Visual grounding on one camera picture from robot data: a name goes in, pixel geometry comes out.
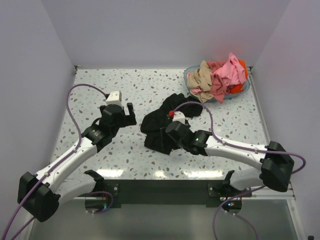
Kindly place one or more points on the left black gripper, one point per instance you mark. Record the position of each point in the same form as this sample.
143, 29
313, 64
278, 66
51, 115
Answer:
128, 120

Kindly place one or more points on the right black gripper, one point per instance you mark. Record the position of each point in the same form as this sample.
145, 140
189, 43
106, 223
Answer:
176, 146

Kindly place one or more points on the black t-shirt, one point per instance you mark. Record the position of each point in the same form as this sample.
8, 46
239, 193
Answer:
154, 124

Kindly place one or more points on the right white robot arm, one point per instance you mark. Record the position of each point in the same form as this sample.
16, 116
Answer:
270, 165

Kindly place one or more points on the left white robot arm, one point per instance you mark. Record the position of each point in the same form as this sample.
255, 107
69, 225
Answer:
38, 193

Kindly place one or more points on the light pink t-shirt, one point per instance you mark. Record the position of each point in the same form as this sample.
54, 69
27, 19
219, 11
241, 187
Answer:
196, 91

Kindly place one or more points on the beige t-shirt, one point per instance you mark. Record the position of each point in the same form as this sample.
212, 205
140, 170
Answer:
201, 78

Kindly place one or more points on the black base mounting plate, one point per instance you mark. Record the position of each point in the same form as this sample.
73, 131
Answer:
160, 192

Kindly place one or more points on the teal plastic laundry basket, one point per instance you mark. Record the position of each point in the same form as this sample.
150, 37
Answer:
189, 69

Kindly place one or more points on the orange t-shirt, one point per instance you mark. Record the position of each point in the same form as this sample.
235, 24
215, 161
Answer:
238, 75

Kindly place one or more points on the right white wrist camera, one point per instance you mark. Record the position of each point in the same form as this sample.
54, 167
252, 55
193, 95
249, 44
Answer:
177, 116

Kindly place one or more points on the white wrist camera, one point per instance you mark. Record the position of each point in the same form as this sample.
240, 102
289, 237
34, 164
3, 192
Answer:
177, 116
114, 98

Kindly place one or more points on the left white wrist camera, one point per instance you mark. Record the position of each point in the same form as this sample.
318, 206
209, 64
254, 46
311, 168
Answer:
114, 98

